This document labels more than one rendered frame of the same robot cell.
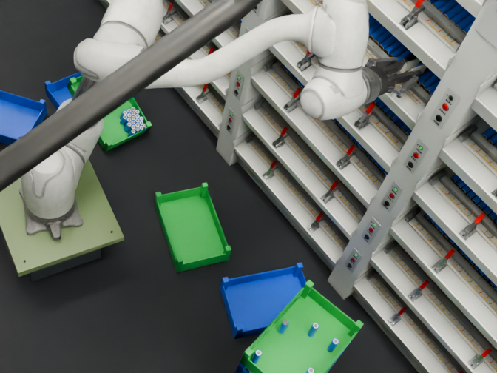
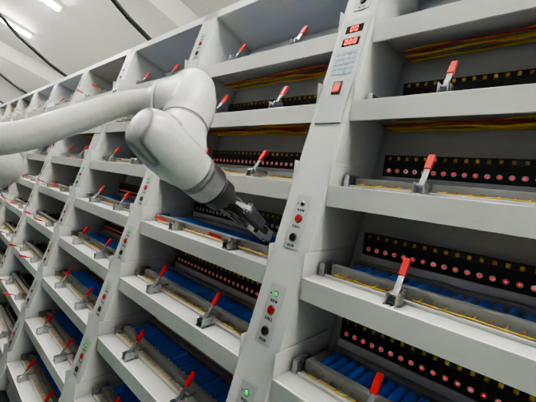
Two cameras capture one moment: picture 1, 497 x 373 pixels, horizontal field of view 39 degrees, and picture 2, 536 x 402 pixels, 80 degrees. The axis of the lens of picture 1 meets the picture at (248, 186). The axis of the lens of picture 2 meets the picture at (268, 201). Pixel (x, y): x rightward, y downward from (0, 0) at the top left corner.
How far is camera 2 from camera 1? 148 cm
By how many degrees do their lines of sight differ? 64
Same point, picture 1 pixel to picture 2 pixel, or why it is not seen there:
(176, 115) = not seen: outside the picture
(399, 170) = (250, 353)
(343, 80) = (183, 115)
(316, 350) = not seen: outside the picture
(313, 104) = (139, 118)
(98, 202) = not seen: outside the picture
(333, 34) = (179, 80)
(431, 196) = (297, 384)
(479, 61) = (325, 147)
